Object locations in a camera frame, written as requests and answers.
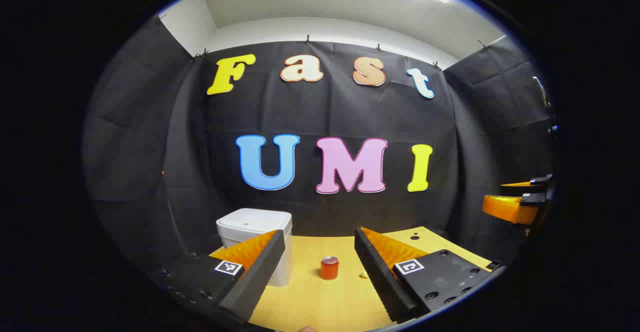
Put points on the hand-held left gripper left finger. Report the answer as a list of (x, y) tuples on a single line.
[(252, 282)]

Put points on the red pop can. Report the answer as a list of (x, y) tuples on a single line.
[(329, 269)]

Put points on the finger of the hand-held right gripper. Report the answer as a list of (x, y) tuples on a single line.
[(520, 189), (507, 209)]

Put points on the wooden desktop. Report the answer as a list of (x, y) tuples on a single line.
[(310, 302)]

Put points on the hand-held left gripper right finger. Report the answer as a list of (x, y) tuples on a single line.
[(380, 282)]

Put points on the white desktop garbage bin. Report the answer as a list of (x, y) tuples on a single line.
[(250, 222)]

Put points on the black backdrop cloth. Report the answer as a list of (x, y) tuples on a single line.
[(325, 112)]

